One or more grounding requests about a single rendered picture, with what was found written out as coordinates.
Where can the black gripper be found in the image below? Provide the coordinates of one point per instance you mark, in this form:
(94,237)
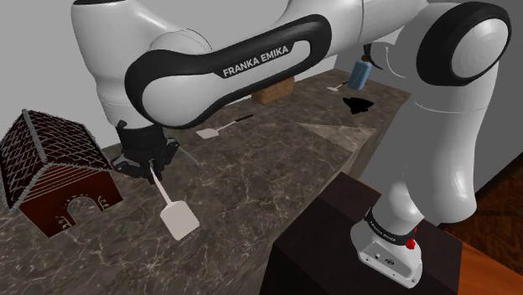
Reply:
(139,143)

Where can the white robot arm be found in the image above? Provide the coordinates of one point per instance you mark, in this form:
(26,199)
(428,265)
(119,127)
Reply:
(261,77)

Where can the brown gingerbread house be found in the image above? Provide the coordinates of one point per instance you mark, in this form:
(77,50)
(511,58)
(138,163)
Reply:
(57,163)

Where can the brown woven block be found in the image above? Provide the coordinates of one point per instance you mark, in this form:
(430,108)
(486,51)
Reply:
(273,92)

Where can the dark robot stand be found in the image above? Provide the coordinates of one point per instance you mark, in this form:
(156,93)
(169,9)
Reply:
(318,253)

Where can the small white spatula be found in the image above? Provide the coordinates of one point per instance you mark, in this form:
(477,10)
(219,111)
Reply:
(333,88)

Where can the black flat object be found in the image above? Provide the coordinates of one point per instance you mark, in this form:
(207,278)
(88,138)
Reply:
(358,105)

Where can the blue spray bottle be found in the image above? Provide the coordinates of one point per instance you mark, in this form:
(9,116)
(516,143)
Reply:
(359,75)

